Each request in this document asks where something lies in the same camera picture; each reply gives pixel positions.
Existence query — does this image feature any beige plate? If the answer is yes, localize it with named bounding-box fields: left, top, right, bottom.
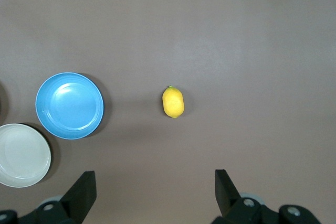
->
left=0, top=123, right=52, bottom=188

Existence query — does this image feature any blue plate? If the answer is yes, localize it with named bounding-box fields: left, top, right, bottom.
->
left=35, top=72, right=104, bottom=140

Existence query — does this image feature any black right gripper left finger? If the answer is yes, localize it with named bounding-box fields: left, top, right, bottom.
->
left=18, top=170, right=97, bottom=224

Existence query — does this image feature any yellow lemon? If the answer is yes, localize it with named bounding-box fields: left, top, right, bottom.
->
left=162, top=84, right=185, bottom=119

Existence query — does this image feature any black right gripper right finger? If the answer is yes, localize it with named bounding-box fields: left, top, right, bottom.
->
left=211, top=169, right=279, bottom=224

